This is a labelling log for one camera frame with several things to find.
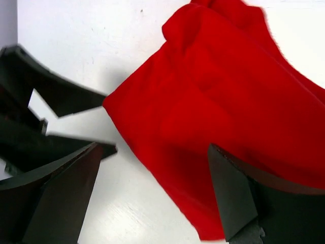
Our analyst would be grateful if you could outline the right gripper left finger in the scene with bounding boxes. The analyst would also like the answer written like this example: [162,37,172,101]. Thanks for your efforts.
[1,143,103,243]

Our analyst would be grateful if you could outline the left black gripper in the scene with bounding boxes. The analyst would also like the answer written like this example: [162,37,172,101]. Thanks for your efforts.
[1,45,117,174]

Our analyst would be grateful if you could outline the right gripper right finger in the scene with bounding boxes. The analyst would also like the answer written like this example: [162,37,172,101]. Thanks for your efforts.
[208,144,324,244]

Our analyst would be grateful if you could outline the red t shirt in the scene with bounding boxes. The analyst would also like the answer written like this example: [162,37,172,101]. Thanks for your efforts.
[103,1,324,241]

